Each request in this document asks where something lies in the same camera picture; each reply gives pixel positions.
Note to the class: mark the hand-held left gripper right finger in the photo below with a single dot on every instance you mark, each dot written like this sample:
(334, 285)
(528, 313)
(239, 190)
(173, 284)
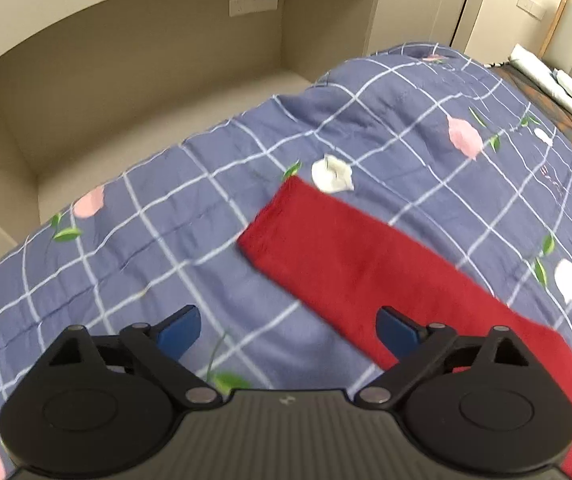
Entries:
(394, 331)

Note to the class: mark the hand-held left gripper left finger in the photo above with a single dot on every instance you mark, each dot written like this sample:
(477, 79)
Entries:
(182, 331)

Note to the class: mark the red knitted garment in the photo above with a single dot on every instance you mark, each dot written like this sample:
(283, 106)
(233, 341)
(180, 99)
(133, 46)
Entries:
(365, 260)

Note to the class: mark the blue checked floral blanket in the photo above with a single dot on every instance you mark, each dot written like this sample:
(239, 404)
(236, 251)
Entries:
(166, 235)

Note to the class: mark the white patterned pillow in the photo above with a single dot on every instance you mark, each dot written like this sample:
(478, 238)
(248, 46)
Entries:
(540, 70)

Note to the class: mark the white wall outlet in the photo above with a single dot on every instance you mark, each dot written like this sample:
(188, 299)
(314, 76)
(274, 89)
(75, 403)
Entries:
(253, 4)

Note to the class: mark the white wall switch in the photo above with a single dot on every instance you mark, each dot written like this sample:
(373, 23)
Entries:
(530, 6)

